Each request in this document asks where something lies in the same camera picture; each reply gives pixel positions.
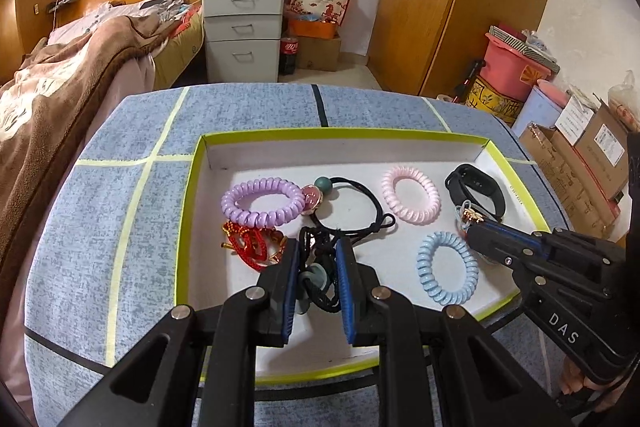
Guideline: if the pile of clothes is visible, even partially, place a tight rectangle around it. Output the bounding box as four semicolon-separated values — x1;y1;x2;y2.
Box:
139;0;204;38

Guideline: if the thin hair tie gold charm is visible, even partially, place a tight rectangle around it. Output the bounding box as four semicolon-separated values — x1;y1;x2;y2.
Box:
454;201;501;234

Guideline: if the grey three-drawer nightstand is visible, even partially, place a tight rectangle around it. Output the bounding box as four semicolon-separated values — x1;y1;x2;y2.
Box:
201;0;291;84

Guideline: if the pink spiral hair tie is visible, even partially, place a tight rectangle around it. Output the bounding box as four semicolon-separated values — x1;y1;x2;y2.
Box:
381;166;442;225

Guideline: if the clear plastic bag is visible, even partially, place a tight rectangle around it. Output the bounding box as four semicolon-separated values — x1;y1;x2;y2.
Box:
607;69;640;134

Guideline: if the orange box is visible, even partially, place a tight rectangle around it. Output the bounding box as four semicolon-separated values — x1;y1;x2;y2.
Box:
288;17;337;40

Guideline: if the red knotted cord bracelet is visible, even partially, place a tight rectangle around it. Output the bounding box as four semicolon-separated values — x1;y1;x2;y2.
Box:
221;221;263;255

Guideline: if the pink plastic tub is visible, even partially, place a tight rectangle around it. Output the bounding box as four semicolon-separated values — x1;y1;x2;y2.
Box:
482;33;561;104

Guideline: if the red and black stick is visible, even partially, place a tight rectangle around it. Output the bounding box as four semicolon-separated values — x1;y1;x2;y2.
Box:
452;59;487;103

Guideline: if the large cardboard box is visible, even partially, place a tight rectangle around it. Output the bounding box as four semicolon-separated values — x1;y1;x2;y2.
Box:
519;123;622;241

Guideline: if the cardboard box with white label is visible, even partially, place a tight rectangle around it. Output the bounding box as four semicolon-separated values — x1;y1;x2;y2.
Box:
574;99;632;204

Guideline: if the black cord with teal beads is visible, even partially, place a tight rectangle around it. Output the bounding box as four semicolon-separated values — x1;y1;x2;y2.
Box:
297;227;347;315

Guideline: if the red bracelet with gold beads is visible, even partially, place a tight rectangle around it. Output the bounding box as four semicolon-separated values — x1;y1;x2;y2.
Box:
237;231;288;269

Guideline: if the white tray with green edge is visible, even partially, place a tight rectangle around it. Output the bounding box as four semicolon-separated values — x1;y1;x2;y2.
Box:
172;127;551;383

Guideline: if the purple spiral hair tie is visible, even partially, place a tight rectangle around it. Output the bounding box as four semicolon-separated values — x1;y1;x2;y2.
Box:
220;179;307;229

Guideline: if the striped gift box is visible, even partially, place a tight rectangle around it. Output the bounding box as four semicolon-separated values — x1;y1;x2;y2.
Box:
487;24;561;68

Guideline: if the brown blanket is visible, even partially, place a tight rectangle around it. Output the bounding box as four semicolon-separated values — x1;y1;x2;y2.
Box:
0;14;174;279

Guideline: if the small cardboard box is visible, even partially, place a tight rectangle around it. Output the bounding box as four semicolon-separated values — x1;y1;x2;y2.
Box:
295;32;343;73

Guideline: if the blue spiral hair tie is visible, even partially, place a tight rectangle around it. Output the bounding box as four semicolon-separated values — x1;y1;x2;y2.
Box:
416;231;480;306

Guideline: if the black hair tie green bead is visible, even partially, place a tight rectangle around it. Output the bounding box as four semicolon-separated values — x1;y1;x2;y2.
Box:
302;176;397;236

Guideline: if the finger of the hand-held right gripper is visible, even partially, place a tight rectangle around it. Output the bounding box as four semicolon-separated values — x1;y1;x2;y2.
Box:
465;222;556;258
466;236;542;276

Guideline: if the cola bottle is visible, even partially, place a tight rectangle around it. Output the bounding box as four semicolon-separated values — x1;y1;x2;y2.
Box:
278;36;300;76

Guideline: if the person's right hand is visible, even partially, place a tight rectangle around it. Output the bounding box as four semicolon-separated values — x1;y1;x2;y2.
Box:
557;353;619;412

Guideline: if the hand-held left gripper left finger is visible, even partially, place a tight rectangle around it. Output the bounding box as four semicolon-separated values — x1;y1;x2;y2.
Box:
55;237;301;427

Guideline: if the yellow patterned box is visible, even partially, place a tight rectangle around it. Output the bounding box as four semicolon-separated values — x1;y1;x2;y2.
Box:
465;77;526;126

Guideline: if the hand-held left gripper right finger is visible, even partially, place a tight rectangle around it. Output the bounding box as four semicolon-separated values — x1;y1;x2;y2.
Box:
335;237;561;427

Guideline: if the pink quilt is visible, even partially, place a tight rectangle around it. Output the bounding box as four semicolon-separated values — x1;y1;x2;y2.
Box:
119;56;159;96

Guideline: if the black smart band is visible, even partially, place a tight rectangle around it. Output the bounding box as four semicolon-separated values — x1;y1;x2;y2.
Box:
444;163;506;222

